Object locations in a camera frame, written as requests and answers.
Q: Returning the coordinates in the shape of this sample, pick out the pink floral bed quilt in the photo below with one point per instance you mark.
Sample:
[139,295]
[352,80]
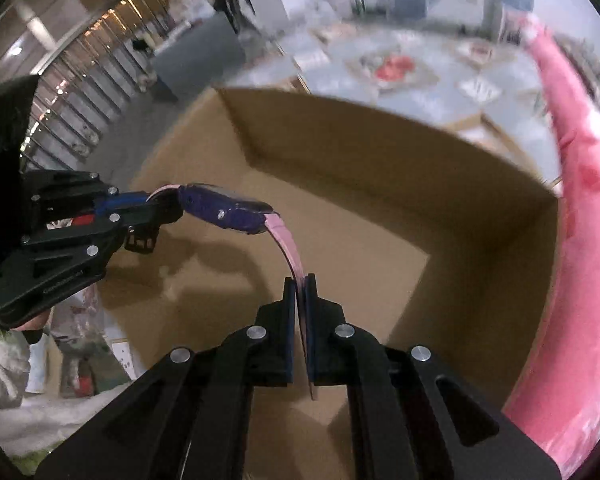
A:
[556,401]

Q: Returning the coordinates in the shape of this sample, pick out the grey storage box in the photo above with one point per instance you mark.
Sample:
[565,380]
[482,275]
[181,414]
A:
[198,58]

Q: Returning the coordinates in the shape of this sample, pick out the white fluffy towel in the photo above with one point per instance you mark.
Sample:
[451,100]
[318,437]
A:
[29,431]

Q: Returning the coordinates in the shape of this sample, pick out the pink strap smart watch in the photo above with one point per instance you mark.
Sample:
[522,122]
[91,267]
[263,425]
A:
[229,211]

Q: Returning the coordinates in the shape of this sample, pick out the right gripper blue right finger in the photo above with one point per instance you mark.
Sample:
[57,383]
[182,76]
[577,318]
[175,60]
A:
[337,352]

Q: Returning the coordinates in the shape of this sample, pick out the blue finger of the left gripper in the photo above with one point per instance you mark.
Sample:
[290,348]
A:
[142,219]
[116,204]

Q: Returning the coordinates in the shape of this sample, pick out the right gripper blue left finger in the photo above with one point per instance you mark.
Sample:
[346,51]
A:
[262,354]

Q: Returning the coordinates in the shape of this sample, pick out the brown cardboard box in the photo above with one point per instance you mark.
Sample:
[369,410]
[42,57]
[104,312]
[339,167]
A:
[441,250]

